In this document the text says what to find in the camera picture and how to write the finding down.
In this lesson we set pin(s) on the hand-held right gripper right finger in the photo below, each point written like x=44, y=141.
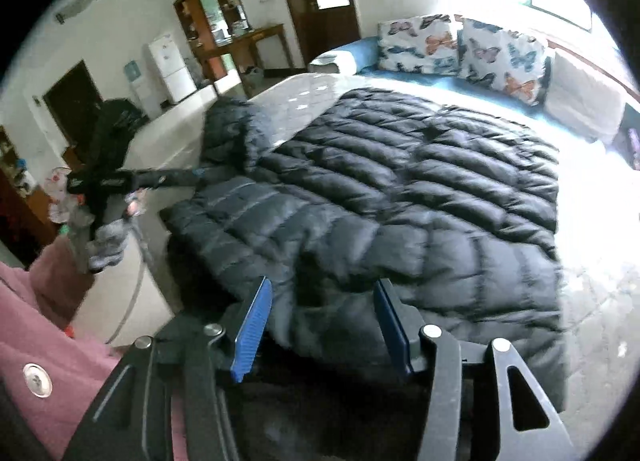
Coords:
x=392, y=326

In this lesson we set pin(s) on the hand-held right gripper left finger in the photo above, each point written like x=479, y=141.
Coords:
x=252, y=328

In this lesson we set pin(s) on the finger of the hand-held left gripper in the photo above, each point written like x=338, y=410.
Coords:
x=170, y=178

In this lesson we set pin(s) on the black puffer jacket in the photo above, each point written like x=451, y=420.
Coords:
x=375, y=191

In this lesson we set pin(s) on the person's left hand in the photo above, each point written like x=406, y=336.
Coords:
x=107, y=246

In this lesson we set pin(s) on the white floral plastic bag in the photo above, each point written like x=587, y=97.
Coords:
x=60, y=191

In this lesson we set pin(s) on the black boxy appliance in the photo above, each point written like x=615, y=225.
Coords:
x=125, y=118

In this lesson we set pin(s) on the dark doorway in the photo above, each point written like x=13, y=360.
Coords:
x=72, y=101

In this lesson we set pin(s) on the white water dispenser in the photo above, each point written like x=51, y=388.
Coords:
x=136, y=86

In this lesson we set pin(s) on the white refrigerator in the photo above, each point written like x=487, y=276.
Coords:
x=170, y=66

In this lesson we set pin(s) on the wooden display cabinet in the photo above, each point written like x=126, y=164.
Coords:
x=210, y=16

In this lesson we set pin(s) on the wooden table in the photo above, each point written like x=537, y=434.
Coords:
x=267, y=33

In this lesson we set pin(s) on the small white folded pillow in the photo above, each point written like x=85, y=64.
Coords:
x=331, y=62

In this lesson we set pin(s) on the white quilted bed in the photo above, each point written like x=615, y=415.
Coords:
x=600, y=291

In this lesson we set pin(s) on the butterfly print pillow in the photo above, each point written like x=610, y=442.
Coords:
x=417, y=43
x=502, y=61

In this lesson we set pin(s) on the large white pillow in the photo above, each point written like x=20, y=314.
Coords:
x=582, y=93

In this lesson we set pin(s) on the wall lamp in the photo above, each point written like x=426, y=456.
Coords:
x=77, y=3

